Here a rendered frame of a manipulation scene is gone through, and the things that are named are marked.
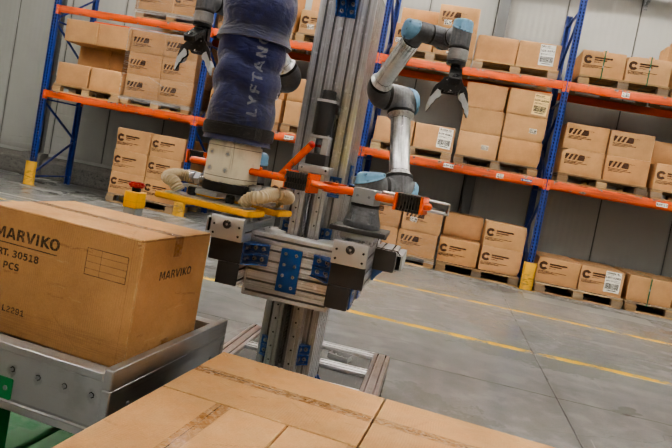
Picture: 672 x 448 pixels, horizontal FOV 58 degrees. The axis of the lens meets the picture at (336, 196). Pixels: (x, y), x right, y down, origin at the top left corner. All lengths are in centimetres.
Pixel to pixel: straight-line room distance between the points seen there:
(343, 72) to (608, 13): 862
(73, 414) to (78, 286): 37
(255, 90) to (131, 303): 73
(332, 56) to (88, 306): 141
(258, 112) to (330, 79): 82
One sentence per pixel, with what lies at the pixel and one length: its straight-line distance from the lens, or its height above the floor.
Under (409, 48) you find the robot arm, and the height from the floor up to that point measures 175.
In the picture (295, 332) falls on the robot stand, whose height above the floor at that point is 54.
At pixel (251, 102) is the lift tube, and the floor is 141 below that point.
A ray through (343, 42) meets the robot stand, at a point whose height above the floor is 179.
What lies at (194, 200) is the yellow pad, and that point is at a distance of 186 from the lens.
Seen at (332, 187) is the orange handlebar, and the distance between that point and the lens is 177.
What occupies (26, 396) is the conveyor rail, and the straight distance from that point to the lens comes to 201.
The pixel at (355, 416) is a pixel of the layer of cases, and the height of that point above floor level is 54.
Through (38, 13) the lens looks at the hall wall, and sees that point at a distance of 1323.
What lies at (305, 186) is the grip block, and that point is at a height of 119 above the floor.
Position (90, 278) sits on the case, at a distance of 198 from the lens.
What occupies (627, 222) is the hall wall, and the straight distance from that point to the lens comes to 1073.
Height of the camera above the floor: 127
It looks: 3 degrees down
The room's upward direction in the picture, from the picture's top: 11 degrees clockwise
